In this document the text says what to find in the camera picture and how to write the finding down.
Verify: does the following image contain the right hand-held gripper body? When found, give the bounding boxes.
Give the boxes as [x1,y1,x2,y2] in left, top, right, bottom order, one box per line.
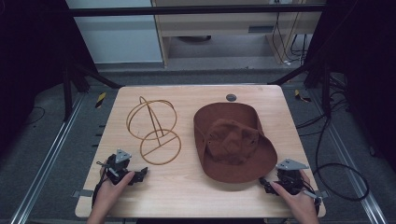
[275,158,311,196]

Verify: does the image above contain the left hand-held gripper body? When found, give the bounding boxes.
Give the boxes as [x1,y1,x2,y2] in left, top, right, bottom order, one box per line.
[95,148,137,187]

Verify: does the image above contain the person's right hand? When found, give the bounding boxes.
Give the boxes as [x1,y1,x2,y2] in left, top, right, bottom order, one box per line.
[270,170,319,218]

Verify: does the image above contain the person's left hand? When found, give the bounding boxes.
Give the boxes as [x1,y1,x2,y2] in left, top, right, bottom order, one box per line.
[91,170,135,217]

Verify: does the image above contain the brown felt hat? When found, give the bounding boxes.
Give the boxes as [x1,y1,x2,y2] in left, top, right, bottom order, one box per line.
[192,102,278,184]

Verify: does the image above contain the yellow black tape strip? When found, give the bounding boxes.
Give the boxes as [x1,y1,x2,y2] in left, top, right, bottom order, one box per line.
[293,89,313,104]
[94,91,107,109]

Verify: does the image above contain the black metal stand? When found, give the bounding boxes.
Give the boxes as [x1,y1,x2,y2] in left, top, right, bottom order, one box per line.
[61,58,124,123]
[267,57,332,119]

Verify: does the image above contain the white cabinet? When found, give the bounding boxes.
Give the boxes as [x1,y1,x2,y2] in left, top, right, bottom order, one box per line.
[64,0,164,65]

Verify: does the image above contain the black curtain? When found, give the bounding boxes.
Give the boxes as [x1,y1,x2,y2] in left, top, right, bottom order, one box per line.
[0,0,98,153]
[304,0,396,174]

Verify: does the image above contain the light wooden desk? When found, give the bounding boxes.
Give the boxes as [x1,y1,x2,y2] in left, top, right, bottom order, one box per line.
[150,0,327,67]

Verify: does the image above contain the black horizontal bar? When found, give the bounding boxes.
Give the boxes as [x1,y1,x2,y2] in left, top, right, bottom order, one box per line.
[66,4,327,18]

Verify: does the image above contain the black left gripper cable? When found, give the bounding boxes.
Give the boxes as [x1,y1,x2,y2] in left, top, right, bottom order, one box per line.
[91,173,108,209]

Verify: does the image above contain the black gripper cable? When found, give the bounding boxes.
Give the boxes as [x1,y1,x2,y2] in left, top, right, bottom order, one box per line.
[91,173,108,209]
[302,181,323,217]

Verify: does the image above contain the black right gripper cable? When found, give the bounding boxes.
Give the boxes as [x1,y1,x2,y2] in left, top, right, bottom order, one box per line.
[302,181,323,217]

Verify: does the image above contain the grey table edge bracket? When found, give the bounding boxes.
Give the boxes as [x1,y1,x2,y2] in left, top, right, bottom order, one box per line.
[71,189,95,199]
[313,189,330,200]

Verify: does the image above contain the black looped floor cable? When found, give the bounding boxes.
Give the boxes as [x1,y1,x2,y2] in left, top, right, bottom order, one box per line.
[312,115,371,203]

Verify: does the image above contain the gold wire hat stand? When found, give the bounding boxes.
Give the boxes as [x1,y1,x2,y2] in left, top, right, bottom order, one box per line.
[125,95,183,166]

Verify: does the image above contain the aluminium floor rail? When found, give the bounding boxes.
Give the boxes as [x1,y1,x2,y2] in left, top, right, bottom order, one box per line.
[305,89,389,224]
[9,92,86,224]

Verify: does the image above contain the thin black floor cable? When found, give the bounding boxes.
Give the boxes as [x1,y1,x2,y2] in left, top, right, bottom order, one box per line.
[25,105,47,126]

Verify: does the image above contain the black cables under desk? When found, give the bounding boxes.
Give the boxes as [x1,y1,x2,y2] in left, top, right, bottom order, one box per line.
[271,11,310,67]

